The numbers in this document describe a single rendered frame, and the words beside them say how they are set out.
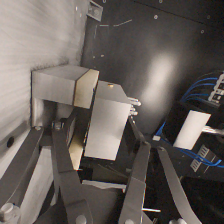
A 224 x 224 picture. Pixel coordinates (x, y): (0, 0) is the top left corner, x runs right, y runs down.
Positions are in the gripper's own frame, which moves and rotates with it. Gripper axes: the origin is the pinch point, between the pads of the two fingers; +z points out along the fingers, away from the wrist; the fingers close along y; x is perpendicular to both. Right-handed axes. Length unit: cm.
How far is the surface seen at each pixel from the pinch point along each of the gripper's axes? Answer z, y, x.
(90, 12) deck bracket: 28.9, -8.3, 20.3
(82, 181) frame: 9.9, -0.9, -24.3
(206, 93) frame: 26.2, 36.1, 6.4
